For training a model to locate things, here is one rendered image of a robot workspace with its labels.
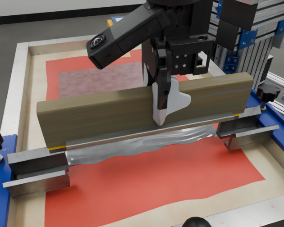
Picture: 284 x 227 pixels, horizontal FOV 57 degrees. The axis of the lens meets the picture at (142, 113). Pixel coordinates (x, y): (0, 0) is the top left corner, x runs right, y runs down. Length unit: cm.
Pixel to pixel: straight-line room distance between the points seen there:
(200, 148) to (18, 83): 50
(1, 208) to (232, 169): 42
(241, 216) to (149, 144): 23
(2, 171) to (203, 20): 42
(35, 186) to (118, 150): 18
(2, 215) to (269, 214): 42
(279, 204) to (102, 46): 37
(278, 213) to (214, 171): 14
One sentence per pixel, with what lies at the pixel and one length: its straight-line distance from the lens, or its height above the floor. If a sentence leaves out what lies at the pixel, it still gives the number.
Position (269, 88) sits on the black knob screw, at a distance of 63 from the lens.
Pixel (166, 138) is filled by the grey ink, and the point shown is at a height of 96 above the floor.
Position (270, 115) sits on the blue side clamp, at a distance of 65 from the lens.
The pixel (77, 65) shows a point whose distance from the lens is 89.
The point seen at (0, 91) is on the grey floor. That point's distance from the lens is 274.
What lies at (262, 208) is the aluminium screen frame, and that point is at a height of 99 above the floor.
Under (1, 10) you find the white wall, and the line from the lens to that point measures 426.
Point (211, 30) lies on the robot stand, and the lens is 120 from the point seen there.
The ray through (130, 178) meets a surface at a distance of 53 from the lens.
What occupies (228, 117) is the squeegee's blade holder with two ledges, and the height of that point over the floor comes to 107.
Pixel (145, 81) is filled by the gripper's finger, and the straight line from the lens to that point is 44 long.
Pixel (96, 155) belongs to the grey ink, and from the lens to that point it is 56.
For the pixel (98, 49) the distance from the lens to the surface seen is 34.
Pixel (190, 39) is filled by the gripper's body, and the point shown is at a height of 123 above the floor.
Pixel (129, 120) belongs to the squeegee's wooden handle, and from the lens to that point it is 43.
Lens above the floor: 138
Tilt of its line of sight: 40 degrees down
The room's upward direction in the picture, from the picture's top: straight up
